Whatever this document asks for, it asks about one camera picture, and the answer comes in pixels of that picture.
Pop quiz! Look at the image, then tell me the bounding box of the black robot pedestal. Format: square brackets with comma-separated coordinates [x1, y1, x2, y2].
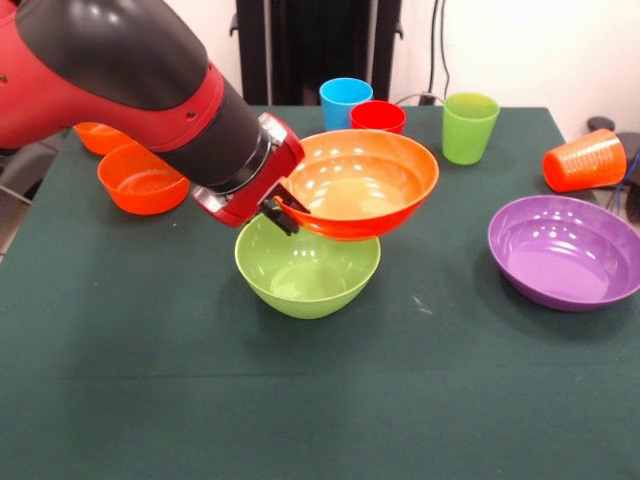
[230, 0, 404, 107]

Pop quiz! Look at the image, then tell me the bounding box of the purple bowl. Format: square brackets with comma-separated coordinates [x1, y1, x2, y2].
[487, 194, 640, 313]

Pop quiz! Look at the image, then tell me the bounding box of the green cup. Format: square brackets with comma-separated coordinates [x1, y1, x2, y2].
[442, 92, 501, 166]

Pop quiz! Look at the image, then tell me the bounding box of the orange cup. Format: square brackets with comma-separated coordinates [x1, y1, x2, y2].
[542, 127, 628, 194]

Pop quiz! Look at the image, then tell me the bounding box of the small orange bowl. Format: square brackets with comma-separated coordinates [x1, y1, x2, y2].
[96, 142, 191, 217]
[73, 122, 136, 156]

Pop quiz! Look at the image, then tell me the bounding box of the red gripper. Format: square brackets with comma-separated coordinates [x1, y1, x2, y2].
[192, 111, 312, 237]

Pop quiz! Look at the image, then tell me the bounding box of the grey chair base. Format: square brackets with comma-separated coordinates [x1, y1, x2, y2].
[0, 139, 64, 206]

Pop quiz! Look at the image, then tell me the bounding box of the blue cup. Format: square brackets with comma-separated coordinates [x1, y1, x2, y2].
[318, 77, 375, 132]

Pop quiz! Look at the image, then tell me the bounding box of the wide orange bowl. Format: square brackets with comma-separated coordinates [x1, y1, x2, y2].
[273, 128, 441, 243]

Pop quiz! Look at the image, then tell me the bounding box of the green bowl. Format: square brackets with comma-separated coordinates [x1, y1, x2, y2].
[234, 212, 382, 321]

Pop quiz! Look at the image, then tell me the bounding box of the black hanging cable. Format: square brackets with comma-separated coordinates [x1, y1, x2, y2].
[428, 0, 454, 106]

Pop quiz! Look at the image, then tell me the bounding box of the red cup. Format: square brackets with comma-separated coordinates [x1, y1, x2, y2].
[349, 100, 408, 136]

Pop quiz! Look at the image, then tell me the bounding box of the dark green tablecloth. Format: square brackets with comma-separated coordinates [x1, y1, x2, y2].
[0, 103, 640, 480]

